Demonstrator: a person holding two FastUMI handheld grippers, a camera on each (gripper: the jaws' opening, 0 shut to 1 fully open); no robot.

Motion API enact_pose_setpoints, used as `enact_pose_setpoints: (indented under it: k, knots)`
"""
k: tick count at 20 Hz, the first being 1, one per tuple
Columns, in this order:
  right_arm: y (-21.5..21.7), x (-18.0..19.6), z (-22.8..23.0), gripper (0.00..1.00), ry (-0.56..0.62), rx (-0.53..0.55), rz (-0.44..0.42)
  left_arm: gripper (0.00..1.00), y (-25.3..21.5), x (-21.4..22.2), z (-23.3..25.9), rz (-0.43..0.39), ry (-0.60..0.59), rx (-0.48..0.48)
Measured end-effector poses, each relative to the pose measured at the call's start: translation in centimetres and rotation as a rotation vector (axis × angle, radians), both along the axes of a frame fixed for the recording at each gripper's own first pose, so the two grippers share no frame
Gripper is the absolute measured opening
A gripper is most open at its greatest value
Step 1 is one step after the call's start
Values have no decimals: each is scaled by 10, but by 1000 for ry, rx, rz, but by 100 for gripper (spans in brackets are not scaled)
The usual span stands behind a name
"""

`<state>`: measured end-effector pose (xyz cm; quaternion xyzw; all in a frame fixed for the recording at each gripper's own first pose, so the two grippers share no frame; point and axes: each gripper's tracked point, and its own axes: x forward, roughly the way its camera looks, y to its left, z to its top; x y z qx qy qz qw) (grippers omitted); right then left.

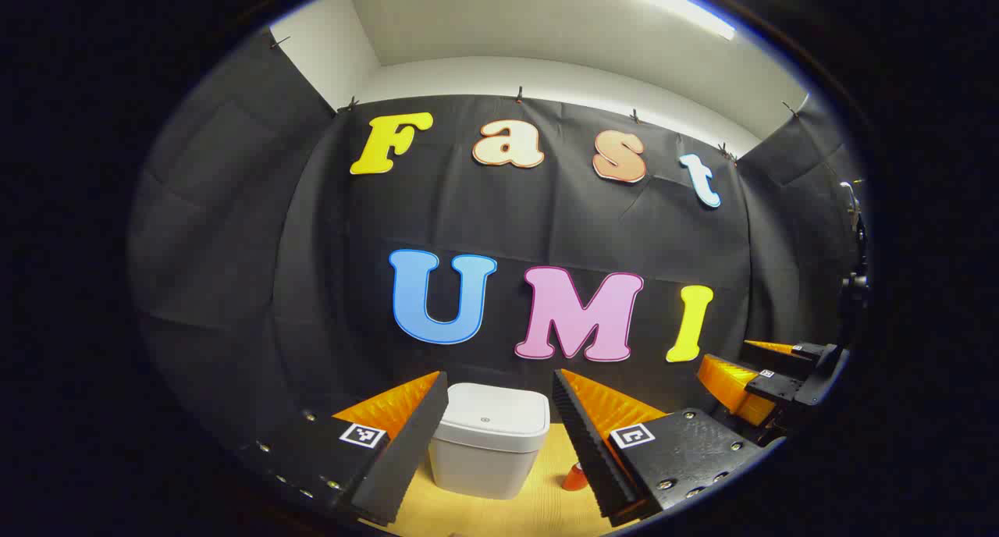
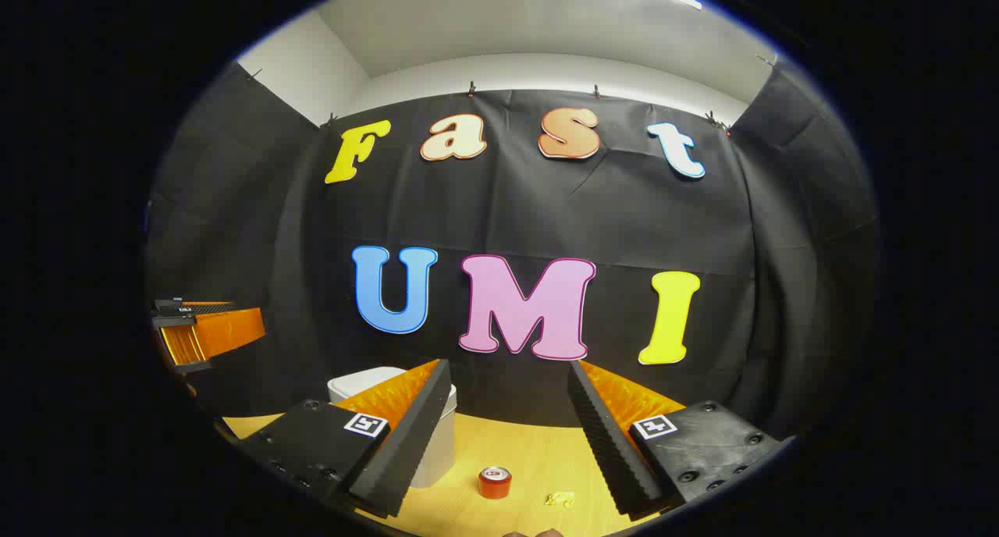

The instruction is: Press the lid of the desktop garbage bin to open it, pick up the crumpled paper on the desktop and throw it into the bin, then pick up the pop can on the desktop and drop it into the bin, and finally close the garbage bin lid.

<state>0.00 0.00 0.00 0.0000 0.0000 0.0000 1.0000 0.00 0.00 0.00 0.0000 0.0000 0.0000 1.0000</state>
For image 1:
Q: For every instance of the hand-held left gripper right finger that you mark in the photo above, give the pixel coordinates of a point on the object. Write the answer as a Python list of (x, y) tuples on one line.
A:
[(589, 451)]

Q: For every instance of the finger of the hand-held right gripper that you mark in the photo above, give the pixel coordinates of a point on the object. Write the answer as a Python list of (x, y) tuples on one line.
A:
[(780, 359), (773, 387)]

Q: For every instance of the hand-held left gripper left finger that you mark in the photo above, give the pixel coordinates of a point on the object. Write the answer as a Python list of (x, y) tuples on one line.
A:
[(406, 451)]

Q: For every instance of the red pop can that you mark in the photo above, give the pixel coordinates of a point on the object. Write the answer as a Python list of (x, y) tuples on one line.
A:
[(576, 478)]

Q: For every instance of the grey desktop garbage bin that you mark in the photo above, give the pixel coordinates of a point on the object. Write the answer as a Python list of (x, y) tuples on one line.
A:
[(488, 443)]

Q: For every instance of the wooden desktop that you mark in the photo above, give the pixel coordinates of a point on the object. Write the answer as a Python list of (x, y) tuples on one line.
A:
[(507, 517)]

